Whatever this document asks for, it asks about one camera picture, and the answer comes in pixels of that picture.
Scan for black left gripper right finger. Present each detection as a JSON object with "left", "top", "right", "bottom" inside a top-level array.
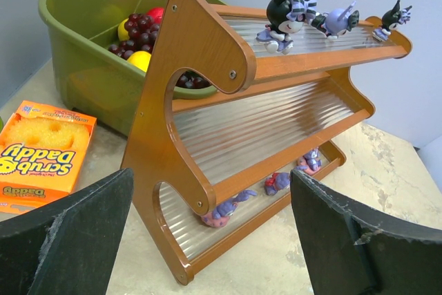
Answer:
[{"left": 291, "top": 170, "right": 441, "bottom": 294}]

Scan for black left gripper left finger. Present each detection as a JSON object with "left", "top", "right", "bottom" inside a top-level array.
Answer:
[{"left": 1, "top": 169, "right": 133, "bottom": 294}]

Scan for purple bunny pink base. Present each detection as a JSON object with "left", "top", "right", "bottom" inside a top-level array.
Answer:
[{"left": 296, "top": 147, "right": 322, "bottom": 175}]

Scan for purple bunny red bow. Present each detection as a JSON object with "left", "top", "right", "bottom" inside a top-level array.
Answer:
[{"left": 265, "top": 172, "right": 290, "bottom": 196}]

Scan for purple figure pink donut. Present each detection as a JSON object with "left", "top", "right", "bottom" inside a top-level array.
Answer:
[{"left": 200, "top": 189, "right": 258, "bottom": 228}]

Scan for orange three-tier ribbed shelf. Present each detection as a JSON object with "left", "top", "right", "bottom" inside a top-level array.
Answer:
[{"left": 122, "top": 0, "right": 412, "bottom": 285}]

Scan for purple figure dark wings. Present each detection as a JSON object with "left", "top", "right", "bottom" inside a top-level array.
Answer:
[{"left": 310, "top": 1, "right": 359, "bottom": 39}]

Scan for black figure toy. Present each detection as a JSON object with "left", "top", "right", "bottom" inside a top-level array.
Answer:
[{"left": 372, "top": 0, "right": 412, "bottom": 42}]

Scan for black-headed purple striped figure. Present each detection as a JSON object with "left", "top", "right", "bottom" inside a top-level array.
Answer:
[{"left": 256, "top": 0, "right": 317, "bottom": 55}]

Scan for orange snack box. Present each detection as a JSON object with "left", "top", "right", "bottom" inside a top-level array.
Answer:
[{"left": 1, "top": 100, "right": 97, "bottom": 214}]

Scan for yellow plastic lemon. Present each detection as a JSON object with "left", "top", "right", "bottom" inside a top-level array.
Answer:
[{"left": 127, "top": 50, "right": 151, "bottom": 72}]

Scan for yellow lemon behind grapes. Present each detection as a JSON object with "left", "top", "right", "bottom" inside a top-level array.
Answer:
[{"left": 117, "top": 19, "right": 130, "bottom": 41}]

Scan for dark purple grape bunch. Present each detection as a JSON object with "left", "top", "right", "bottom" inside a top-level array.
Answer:
[{"left": 107, "top": 12, "right": 210, "bottom": 90}]

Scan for green plastic bin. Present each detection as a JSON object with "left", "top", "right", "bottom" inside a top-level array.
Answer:
[{"left": 39, "top": 0, "right": 221, "bottom": 135}]

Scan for red dragon fruit toy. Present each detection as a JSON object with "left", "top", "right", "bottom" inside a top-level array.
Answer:
[{"left": 146, "top": 7, "right": 164, "bottom": 24}]

